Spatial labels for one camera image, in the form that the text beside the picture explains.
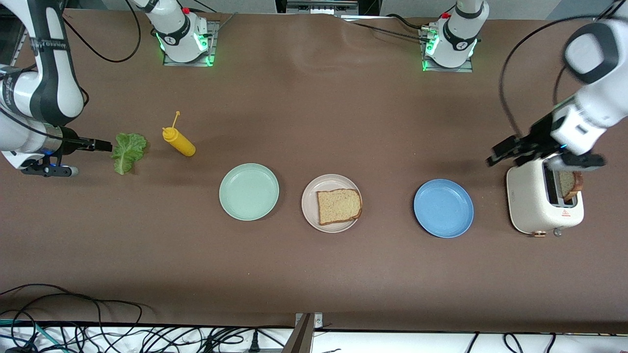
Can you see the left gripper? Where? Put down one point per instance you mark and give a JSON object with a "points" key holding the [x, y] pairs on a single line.
{"points": [[538, 132]]}

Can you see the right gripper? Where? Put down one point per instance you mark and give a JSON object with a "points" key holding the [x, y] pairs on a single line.
{"points": [[70, 138]]}

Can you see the green lettuce leaf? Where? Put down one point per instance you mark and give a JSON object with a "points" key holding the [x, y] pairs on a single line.
{"points": [[128, 147]]}

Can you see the yellow squeeze bottle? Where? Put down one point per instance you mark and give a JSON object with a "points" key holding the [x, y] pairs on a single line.
{"points": [[181, 144]]}

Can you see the brown bread slice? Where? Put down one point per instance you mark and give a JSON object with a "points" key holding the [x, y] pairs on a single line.
{"points": [[569, 185], [338, 206]]}

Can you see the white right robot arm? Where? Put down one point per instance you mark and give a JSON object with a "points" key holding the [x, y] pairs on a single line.
{"points": [[54, 73]]}

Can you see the blue plate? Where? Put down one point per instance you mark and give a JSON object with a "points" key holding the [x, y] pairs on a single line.
{"points": [[444, 208]]}

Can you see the mint green plate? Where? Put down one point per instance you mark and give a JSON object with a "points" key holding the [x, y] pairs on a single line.
{"points": [[249, 192]]}

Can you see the beige plate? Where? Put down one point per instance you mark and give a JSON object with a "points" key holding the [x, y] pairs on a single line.
{"points": [[309, 196]]}

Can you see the white two-slot toaster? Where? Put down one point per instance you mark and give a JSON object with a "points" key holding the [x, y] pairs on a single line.
{"points": [[527, 196]]}

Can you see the grey metal rack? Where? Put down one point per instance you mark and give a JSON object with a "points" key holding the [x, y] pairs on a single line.
{"points": [[319, 7]]}

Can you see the black power plug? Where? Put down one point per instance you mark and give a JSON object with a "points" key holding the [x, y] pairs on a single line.
{"points": [[254, 343]]}

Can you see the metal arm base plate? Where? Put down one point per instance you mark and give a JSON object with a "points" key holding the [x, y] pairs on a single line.
{"points": [[461, 69], [213, 44]]}

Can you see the metal table edge bracket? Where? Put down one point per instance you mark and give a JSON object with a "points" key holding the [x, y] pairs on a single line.
{"points": [[301, 338]]}

